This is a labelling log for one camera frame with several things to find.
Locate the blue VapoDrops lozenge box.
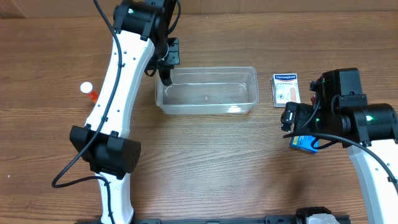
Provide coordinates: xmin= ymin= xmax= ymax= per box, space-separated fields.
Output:
xmin=289 ymin=136 xmax=318 ymax=154

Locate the white Hansaplast plaster box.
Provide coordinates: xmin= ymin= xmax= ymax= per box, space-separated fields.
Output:
xmin=271 ymin=73 xmax=301 ymax=108

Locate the orange tube white cap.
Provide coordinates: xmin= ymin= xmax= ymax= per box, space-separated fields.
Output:
xmin=80 ymin=82 xmax=99 ymax=103

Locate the black tube white cap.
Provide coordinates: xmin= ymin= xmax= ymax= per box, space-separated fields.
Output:
xmin=160 ymin=72 xmax=172 ymax=86

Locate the red Panadol box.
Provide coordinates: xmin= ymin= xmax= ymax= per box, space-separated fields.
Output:
xmin=310 ymin=95 xmax=315 ymax=105

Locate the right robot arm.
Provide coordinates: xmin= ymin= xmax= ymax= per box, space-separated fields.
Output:
xmin=280 ymin=68 xmax=397 ymax=223

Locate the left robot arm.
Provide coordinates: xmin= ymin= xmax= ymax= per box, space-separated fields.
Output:
xmin=70 ymin=0 xmax=181 ymax=223

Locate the clear plastic container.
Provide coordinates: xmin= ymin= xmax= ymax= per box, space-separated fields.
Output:
xmin=155 ymin=67 xmax=259 ymax=115

